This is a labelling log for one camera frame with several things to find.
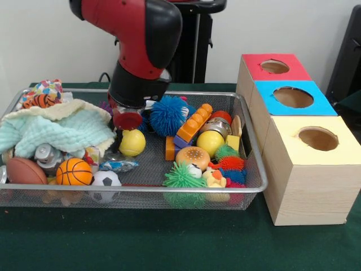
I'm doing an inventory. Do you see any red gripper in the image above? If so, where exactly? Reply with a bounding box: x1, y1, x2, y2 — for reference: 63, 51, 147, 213
108, 95, 143, 155

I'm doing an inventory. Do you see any yellow ball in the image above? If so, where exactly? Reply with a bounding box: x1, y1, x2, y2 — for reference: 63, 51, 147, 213
118, 129, 147, 158
196, 130, 226, 158

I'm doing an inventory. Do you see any clear plastic bottle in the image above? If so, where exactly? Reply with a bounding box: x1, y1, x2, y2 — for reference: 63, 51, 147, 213
98, 151, 139, 173

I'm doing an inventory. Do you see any cream knitted cloth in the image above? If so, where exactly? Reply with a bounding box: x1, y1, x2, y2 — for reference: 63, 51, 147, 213
1, 98, 116, 159

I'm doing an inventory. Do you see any light blue knitted cloth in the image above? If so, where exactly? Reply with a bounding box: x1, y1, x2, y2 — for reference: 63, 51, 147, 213
0, 108, 116, 159

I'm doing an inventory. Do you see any shallow mesh bin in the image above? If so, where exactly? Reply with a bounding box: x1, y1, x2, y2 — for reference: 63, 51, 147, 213
0, 87, 268, 211

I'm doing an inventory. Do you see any wooden box with three holes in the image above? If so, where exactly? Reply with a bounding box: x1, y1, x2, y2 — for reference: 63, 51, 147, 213
236, 53, 361, 226

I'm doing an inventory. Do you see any small soccer ball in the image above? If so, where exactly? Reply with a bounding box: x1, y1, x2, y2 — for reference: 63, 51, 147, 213
90, 170, 122, 204

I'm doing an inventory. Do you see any small orange basketball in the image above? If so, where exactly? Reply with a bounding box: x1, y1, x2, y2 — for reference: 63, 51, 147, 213
55, 158, 93, 186

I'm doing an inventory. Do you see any blue spiky ball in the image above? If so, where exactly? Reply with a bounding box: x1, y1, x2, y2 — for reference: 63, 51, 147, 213
149, 95, 190, 137

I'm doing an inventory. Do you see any green spiky ball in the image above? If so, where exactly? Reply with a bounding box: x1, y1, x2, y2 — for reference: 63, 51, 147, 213
162, 161, 208, 208

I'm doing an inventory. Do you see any toy hamburger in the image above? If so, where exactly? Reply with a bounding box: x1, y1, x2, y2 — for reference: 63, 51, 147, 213
175, 146, 211, 170

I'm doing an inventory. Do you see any orange and purple toy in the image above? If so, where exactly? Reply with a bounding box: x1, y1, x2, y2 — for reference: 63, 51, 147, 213
165, 103, 214, 161

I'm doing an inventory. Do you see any brown red ball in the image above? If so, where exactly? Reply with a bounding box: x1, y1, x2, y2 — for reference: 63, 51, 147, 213
7, 157, 48, 186

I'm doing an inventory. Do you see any dark green side tablecloth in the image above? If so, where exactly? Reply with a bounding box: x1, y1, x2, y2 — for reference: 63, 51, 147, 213
332, 90, 361, 119

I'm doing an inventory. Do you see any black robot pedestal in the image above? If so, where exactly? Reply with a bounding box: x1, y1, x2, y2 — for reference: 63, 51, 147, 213
169, 0, 228, 84

